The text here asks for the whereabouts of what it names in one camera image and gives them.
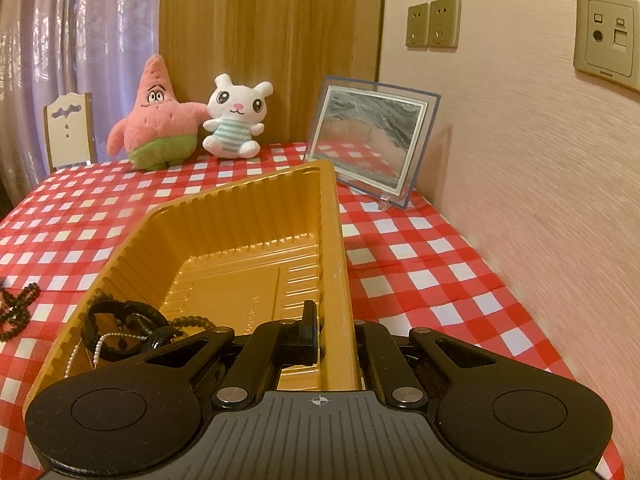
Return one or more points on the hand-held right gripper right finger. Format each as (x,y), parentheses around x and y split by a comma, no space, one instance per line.
(370,340)

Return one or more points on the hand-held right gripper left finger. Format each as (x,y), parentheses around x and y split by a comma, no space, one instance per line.
(310,335)

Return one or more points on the golden plastic tray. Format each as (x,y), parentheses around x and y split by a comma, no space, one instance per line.
(240,240)

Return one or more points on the red checkered tablecloth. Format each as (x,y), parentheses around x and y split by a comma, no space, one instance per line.
(425,270)

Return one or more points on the white bunny plush toy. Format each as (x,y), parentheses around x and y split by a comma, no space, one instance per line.
(235,105)

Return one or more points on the pink starfish plush toy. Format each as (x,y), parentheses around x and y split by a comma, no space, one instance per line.
(160,125)

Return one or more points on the white wooden chair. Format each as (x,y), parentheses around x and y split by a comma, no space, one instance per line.
(75,140)

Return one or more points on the wooden panel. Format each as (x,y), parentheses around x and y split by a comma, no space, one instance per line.
(275,20)

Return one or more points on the sheer lace curtain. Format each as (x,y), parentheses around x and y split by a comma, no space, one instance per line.
(120,20)

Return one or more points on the lilac drape curtain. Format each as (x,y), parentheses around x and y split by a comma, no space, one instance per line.
(30,60)

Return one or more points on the glass sand art frame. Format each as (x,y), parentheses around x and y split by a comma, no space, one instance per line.
(370,130)

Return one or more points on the beige wall power outlet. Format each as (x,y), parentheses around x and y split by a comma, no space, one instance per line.
(418,25)
(445,22)

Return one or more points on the beige wall data socket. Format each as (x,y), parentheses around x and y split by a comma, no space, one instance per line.
(607,35)

